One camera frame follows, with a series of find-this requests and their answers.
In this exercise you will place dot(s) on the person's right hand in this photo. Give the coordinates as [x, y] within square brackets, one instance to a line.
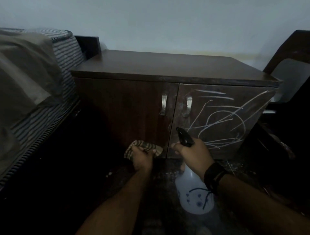
[196, 157]

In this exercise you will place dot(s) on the person's left hand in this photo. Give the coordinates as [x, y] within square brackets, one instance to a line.
[143, 161]

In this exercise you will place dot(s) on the checkered cleaning cloth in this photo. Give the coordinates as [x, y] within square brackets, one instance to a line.
[151, 147]

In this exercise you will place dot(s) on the white spray bottle black trigger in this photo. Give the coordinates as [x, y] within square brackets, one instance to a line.
[193, 193]

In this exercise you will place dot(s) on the person's left forearm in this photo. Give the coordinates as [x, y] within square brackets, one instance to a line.
[116, 208]

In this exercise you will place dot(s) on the person's right forearm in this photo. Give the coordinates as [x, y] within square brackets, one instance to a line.
[261, 208]

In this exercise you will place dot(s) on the brown wooden cabinet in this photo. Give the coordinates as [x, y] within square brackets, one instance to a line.
[169, 65]

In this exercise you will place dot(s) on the black wristwatch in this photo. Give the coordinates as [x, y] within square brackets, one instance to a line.
[214, 178]

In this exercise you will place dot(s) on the black mesh chair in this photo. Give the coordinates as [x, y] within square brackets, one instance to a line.
[290, 121]

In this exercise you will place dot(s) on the striped quilted mattress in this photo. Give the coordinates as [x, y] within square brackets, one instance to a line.
[65, 55]

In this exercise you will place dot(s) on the tan bed sheet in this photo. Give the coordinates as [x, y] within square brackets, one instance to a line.
[24, 72]

